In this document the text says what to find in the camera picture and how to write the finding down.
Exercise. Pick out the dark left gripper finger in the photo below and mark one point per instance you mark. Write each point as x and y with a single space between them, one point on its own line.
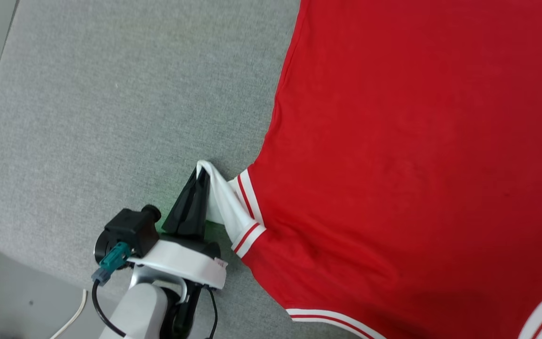
201 207
182 207

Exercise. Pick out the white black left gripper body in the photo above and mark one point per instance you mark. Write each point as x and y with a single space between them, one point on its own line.
181 263

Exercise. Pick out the red and white basketball jersey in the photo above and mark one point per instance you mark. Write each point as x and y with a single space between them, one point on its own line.
417 165

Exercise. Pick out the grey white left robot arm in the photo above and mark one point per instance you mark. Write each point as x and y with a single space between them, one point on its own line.
139 310

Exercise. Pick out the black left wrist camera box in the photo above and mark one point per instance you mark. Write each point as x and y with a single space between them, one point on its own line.
132 228

